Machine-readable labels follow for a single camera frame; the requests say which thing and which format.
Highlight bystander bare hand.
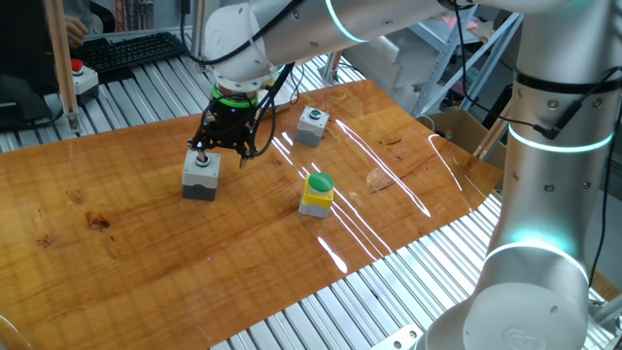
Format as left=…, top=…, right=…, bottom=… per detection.
left=64, top=14, right=88, bottom=49

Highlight cardboard box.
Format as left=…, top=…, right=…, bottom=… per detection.
left=417, top=109, right=509, bottom=195

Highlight black keyboard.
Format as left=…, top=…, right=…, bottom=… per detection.
left=75, top=31, right=190, bottom=74

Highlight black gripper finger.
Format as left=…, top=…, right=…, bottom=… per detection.
left=239, top=133, right=259, bottom=170
left=187, top=126, right=215, bottom=164

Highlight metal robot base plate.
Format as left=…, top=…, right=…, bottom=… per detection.
left=368, top=324, right=425, bottom=350

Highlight white foam blocks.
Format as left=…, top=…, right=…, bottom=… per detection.
left=342, top=36, right=429, bottom=93

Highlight yellow box green mushroom button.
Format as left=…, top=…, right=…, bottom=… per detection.
left=297, top=171, right=336, bottom=220

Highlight grey metal shelf rack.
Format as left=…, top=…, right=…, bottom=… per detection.
left=407, top=12, right=525, bottom=118

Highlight grey box red button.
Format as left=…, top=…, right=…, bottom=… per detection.
left=181, top=149, right=223, bottom=202

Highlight wooden pole with bracket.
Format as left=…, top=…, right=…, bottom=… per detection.
left=43, top=0, right=83, bottom=133

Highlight grey box small green button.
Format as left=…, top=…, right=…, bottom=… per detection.
left=294, top=105, right=330, bottom=149

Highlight red emergency stop box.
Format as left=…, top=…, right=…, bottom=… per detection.
left=70, top=57, right=101, bottom=106

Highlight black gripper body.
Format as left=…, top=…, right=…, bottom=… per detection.
left=206, top=103, right=258, bottom=147

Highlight upright aluminium post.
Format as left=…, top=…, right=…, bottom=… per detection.
left=190, top=0, right=211, bottom=73

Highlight glossy wood-grain mat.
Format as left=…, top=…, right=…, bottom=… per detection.
left=0, top=79, right=503, bottom=350

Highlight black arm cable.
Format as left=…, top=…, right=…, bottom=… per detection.
left=178, top=0, right=622, bottom=157

